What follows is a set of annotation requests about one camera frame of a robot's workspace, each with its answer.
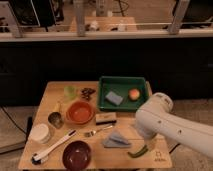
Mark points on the peach fruit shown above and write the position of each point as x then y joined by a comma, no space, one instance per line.
134,94

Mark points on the white dish brush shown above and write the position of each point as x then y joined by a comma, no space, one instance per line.
38,158

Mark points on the green plastic tray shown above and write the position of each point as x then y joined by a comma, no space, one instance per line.
121,87

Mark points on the small green cup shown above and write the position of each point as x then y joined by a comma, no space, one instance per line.
70,92

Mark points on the small metal cup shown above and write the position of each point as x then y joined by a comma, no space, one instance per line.
55,119

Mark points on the dark maroon bowl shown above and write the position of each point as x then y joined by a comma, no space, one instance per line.
76,156

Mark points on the yellow-green small object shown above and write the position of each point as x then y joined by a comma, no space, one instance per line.
57,107

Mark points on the wooden block with black edge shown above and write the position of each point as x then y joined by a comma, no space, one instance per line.
104,118

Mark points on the blue sponge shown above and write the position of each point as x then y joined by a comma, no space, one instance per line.
114,98

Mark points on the orange red bowl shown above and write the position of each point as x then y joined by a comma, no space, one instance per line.
79,112

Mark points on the green pepper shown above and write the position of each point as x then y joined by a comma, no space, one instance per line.
141,152

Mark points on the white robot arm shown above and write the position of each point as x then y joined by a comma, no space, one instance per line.
154,116

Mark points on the silver fork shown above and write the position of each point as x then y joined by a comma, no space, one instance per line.
94,132

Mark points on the wooden folding table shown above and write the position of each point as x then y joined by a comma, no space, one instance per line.
102,158

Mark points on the grey folded cloth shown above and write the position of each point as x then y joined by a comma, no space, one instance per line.
116,140

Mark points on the white round container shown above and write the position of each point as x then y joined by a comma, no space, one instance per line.
40,133

